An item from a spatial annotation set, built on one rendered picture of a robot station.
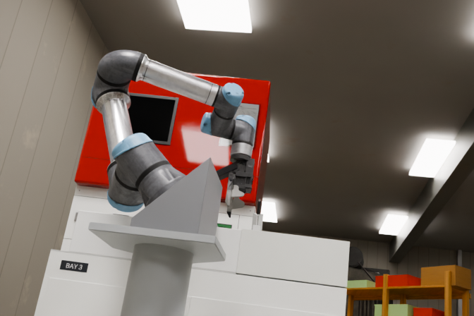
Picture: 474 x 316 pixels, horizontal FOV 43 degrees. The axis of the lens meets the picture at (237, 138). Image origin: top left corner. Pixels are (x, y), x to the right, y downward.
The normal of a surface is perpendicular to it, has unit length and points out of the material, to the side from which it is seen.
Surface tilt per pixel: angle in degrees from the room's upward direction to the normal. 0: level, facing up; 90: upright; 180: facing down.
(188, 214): 90
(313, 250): 90
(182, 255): 90
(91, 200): 90
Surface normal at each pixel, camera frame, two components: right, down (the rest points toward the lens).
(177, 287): 0.68, -0.19
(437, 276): -0.82, -0.31
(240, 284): -0.04, -0.38
